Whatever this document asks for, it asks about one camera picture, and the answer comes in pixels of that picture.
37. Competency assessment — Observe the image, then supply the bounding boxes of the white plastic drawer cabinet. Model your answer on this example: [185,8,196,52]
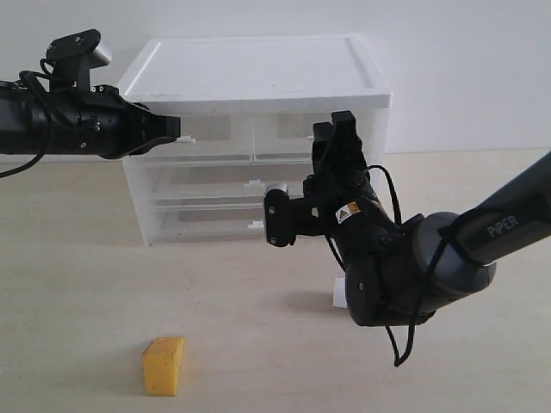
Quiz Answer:
[118,34,392,246]

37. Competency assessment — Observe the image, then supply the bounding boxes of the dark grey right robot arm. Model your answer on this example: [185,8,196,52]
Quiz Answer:
[306,111,550,327]

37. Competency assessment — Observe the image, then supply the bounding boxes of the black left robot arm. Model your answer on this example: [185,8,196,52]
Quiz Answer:
[1,82,181,160]

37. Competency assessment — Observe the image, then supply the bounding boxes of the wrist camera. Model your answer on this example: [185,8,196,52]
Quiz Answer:
[46,28,112,91]
[263,183,319,248]

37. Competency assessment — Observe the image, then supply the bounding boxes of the white bottle teal label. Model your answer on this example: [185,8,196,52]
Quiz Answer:
[332,277,348,309]

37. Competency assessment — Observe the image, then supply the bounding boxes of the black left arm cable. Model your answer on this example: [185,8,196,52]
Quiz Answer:
[0,58,57,180]

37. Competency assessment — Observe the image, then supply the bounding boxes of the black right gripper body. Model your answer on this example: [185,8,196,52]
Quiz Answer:
[300,161,405,258]

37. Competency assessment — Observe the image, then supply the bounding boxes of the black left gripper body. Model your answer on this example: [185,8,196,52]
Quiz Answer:
[29,84,149,159]

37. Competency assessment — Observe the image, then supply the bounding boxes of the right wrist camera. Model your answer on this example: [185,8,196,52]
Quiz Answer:
[263,183,319,248]

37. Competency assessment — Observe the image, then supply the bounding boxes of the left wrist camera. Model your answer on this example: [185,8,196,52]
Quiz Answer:
[46,28,112,91]

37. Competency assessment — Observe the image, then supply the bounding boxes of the yellow cheese wedge block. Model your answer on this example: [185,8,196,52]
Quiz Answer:
[141,336,185,397]

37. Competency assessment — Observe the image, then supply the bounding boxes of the clear plastic storage box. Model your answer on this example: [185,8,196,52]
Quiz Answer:
[139,162,312,200]
[145,199,264,244]

